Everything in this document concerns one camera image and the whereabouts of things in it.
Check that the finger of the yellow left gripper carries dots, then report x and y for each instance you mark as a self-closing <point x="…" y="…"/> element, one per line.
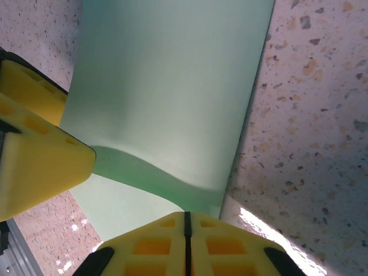
<point x="31" y="89"/>
<point x="43" y="166"/>

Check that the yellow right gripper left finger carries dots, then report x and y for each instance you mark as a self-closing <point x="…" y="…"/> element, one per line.
<point x="143" y="253"/>

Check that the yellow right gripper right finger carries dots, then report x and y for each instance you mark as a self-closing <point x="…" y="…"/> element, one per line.
<point x="235" y="253"/>

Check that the light green paper sheet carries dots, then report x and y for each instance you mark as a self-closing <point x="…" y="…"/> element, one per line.
<point x="166" y="100"/>

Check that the long aluminium base rail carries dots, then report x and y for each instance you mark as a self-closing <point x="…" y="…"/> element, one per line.
<point x="14" y="256"/>

